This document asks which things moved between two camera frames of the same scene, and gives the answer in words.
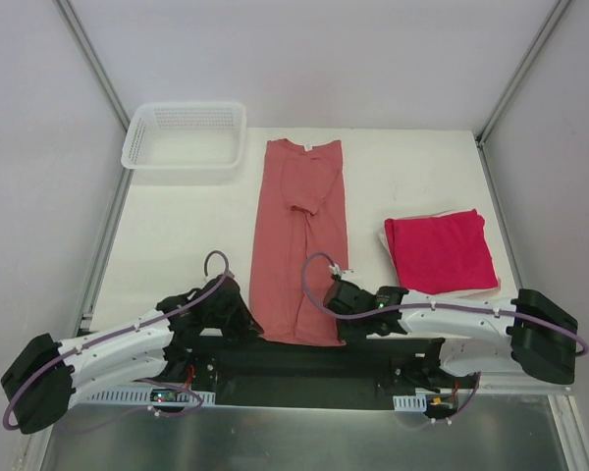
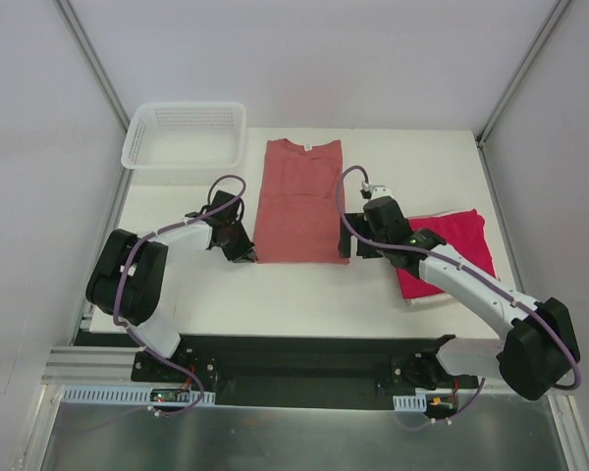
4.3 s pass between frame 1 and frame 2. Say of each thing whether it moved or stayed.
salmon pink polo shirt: moved
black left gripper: moved
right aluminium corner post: stayed
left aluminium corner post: stayed
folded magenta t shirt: stayed
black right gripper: moved
